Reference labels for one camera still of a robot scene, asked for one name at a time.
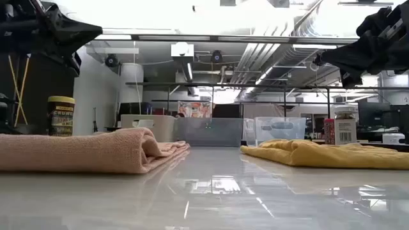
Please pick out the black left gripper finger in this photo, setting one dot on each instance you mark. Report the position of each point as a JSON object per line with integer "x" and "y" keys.
{"x": 68, "y": 62}
{"x": 70, "y": 33}

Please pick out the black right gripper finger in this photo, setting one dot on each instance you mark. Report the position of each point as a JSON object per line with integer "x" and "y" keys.
{"x": 354, "y": 52}
{"x": 353, "y": 76}

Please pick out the white-lid spice jar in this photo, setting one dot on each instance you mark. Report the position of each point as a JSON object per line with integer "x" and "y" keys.
{"x": 345, "y": 131}

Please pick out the yellow-lid spice jar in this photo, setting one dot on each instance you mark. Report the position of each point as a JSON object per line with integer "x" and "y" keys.
{"x": 60, "y": 118}

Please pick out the red spice box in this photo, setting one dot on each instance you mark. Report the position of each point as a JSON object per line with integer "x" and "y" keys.
{"x": 329, "y": 132}

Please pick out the mustard yellow cloth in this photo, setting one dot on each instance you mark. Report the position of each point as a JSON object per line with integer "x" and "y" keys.
{"x": 319, "y": 155}

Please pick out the black background monitor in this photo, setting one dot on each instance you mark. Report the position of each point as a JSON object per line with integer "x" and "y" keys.
{"x": 374, "y": 114}

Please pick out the white round column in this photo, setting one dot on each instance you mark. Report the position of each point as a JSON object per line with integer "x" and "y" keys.
{"x": 132, "y": 83}

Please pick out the small white background box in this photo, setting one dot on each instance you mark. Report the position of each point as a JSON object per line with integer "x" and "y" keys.
{"x": 393, "y": 138}

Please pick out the salmon pink folded cloth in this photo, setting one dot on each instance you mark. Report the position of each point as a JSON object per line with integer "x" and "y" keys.
{"x": 80, "y": 150}

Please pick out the clear plastic bin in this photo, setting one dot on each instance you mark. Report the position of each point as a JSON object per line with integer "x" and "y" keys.
{"x": 278, "y": 134}

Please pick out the beige plastic bin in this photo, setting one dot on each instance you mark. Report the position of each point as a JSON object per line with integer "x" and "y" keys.
{"x": 159, "y": 127}

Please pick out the white dome ceiling device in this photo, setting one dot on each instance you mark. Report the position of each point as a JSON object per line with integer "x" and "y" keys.
{"x": 182, "y": 49}

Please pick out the grey overhead beam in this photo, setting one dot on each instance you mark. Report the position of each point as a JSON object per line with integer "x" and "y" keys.
{"x": 223, "y": 38}

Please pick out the colourful background poster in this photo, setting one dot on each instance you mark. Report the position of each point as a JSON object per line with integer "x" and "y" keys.
{"x": 195, "y": 109}

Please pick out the dark grey plastic bin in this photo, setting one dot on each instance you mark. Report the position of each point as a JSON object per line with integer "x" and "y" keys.
{"x": 207, "y": 134}

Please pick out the black round ceiling camera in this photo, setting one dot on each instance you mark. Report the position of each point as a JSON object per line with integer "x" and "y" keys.
{"x": 216, "y": 56}
{"x": 112, "y": 60}

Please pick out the black background workstation frame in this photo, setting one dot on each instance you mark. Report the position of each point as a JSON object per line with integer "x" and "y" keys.
{"x": 223, "y": 85}

